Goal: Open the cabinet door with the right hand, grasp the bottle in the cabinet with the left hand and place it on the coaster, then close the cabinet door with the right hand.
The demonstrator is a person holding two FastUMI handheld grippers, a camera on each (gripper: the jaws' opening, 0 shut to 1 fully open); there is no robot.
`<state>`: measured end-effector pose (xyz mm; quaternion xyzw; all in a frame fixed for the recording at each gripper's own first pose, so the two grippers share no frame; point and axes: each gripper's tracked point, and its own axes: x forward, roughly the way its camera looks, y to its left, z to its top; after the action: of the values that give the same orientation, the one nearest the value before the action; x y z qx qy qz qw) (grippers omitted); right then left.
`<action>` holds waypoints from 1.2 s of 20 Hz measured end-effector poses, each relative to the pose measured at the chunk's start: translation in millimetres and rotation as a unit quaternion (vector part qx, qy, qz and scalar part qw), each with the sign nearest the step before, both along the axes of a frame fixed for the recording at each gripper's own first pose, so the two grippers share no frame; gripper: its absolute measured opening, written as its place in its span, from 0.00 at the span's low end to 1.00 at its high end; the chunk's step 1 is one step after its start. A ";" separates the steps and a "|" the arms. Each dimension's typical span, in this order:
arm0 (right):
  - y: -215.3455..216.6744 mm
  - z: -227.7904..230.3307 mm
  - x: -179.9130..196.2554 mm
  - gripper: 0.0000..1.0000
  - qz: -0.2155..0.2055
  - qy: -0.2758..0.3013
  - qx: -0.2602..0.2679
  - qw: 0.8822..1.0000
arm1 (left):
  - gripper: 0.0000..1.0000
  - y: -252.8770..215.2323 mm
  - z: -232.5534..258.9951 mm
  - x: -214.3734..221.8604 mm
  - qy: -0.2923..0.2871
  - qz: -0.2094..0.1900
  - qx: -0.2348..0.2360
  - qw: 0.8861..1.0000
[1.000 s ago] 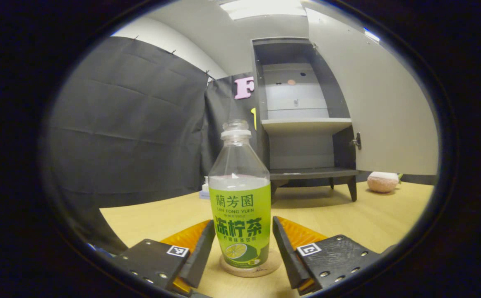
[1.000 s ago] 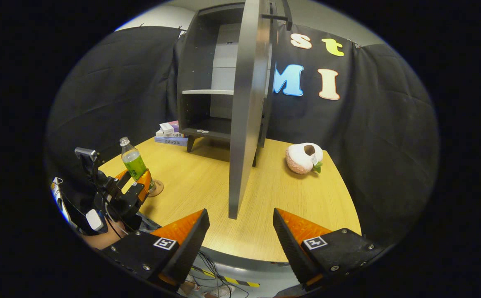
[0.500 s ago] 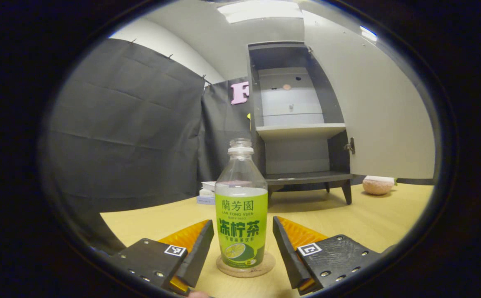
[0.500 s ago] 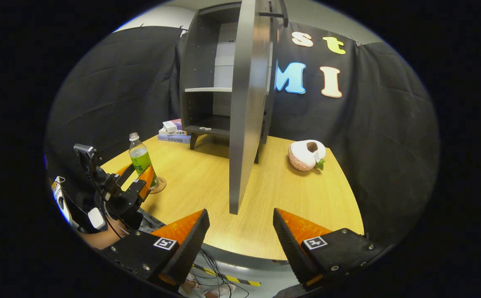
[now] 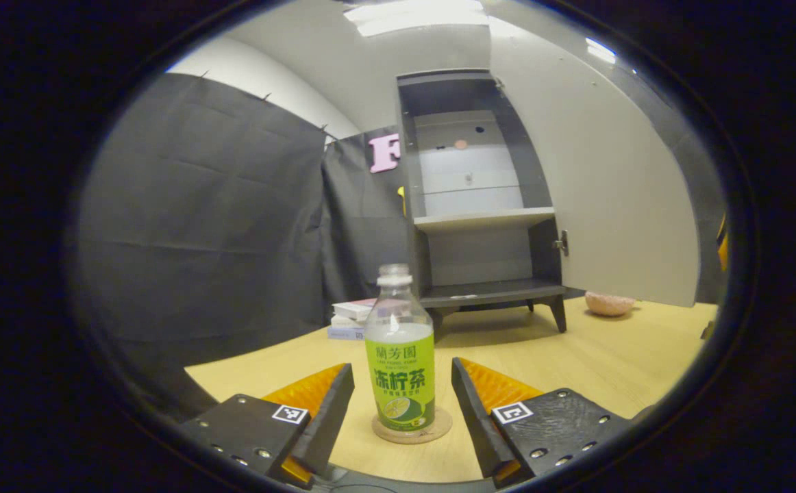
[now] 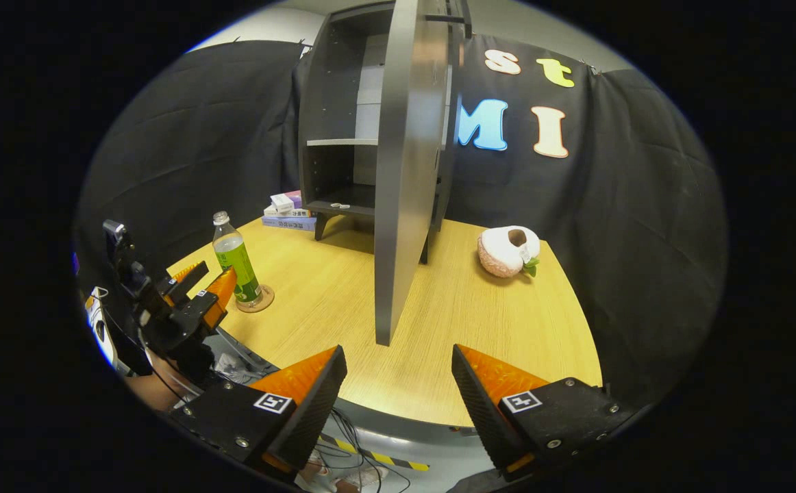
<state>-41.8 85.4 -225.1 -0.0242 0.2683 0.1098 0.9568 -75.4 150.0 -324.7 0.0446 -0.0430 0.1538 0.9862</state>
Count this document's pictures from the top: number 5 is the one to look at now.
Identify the long ceiling light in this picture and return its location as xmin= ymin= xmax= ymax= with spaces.
xmin=584 ymin=38 xmax=618 ymax=66

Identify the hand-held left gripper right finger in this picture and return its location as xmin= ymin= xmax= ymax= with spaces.
xmin=451 ymin=357 xmax=635 ymax=488

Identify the round cork coaster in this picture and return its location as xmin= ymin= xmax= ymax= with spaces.
xmin=371 ymin=407 xmax=453 ymax=446

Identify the green label clear bottle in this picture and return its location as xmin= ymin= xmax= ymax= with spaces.
xmin=364 ymin=264 xmax=436 ymax=433

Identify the beige cabinet door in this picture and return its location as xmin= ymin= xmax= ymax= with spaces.
xmin=488 ymin=14 xmax=704 ymax=309

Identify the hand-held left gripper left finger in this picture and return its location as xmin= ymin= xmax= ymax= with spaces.
xmin=180 ymin=363 xmax=356 ymax=488

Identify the pink textured bowl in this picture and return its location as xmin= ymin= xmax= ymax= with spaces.
xmin=584 ymin=291 xmax=637 ymax=318

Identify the large ceiling light panel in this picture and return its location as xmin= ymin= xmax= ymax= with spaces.
xmin=343 ymin=0 xmax=491 ymax=36

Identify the pale cabinet shelf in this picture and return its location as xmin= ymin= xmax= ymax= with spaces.
xmin=413 ymin=207 xmax=556 ymax=233

